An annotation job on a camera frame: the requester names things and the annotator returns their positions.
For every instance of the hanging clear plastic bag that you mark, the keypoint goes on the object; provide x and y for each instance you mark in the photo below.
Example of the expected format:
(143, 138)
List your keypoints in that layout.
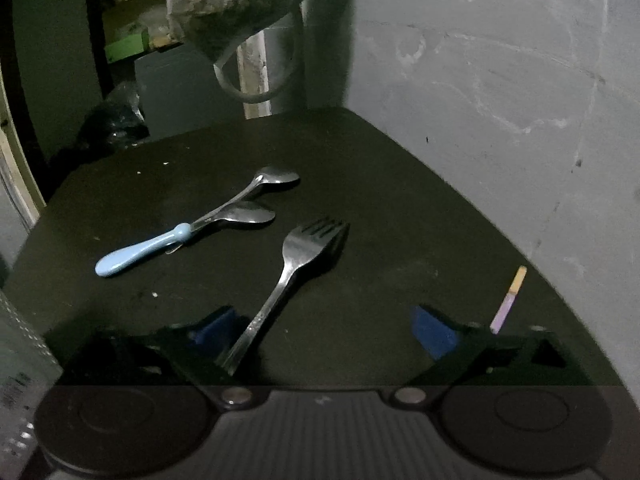
(225, 5)

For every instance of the metal spoon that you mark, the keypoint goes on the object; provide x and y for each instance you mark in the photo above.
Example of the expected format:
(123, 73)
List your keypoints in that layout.
(277, 177)

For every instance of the black trash bag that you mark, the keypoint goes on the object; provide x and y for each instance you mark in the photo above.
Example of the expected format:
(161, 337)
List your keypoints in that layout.
(110, 125)

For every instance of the purple banded wooden chopstick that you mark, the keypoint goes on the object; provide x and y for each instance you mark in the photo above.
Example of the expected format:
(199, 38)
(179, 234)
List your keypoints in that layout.
(507, 305)

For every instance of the grey cabinet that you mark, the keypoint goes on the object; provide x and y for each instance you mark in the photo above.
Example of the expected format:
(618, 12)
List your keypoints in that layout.
(175, 95)

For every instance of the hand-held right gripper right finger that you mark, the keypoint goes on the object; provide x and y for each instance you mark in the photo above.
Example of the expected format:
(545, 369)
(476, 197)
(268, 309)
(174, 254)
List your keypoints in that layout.
(432, 335)

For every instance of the white perforated utensil holder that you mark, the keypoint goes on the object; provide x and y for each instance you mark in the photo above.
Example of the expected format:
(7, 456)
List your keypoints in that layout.
(25, 350)

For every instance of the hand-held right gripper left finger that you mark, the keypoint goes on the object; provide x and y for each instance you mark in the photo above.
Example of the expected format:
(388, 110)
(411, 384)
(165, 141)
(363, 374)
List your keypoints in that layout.
(215, 330)

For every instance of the white door frame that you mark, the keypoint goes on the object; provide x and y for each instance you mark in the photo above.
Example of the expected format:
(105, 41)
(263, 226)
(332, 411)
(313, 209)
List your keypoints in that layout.
(17, 180)

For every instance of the green box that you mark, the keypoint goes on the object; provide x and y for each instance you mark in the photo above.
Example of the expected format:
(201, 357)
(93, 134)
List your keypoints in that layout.
(125, 47)

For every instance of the metal fork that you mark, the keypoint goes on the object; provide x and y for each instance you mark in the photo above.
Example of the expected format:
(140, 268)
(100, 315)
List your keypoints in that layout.
(300, 255)

